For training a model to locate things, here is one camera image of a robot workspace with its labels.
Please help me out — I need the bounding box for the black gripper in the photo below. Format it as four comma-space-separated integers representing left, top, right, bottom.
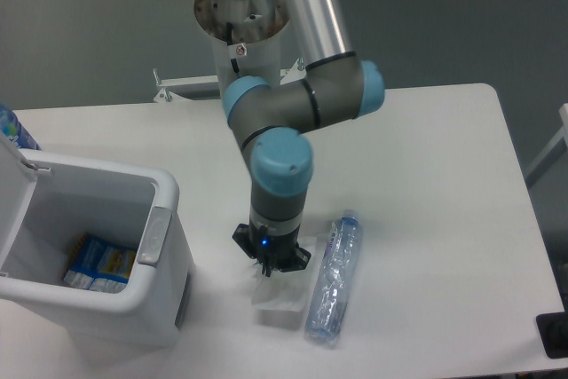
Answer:
233, 224, 311, 277

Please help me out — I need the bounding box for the blue snack package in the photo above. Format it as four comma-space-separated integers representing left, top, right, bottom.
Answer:
62, 233, 137, 294

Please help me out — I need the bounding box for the black device at edge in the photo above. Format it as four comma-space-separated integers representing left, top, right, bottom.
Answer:
536, 312, 567, 359

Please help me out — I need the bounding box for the white frame at right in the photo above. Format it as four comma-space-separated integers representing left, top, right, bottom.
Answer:
525, 103, 567, 188

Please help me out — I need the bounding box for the white paper bag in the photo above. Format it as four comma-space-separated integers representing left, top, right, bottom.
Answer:
251, 236, 317, 312

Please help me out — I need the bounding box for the white trash can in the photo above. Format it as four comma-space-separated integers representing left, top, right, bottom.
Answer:
1, 146, 193, 346

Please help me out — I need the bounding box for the clear crushed plastic bottle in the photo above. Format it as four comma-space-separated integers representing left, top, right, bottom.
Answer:
304, 209, 364, 344

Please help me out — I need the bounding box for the blue labelled bottle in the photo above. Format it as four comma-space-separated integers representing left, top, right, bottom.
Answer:
0, 105, 42, 150

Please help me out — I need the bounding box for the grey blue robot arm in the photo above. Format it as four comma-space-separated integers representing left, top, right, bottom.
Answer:
194, 0, 385, 275

